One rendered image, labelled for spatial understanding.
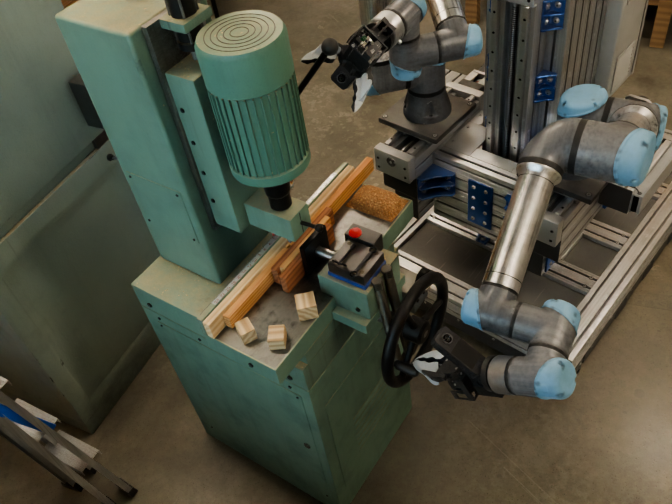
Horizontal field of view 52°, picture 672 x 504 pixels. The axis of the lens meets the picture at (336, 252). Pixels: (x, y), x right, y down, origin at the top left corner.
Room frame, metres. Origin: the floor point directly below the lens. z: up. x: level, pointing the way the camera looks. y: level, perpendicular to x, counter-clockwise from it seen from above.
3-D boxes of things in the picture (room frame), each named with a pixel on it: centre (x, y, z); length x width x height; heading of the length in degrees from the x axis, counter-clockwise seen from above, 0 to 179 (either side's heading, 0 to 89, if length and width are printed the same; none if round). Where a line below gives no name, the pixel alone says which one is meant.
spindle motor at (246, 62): (1.21, 0.10, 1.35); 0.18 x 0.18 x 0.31
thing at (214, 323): (1.22, 0.12, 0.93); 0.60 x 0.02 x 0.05; 139
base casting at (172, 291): (1.29, 0.20, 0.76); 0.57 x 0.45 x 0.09; 49
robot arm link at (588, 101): (1.45, -0.70, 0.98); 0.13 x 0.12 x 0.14; 55
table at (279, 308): (1.14, 0.02, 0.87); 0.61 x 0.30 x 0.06; 139
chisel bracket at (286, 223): (1.22, 0.12, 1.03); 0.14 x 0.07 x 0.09; 49
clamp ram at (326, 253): (1.14, 0.02, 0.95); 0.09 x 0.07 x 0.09; 139
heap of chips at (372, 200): (1.34, -0.13, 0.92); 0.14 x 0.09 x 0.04; 49
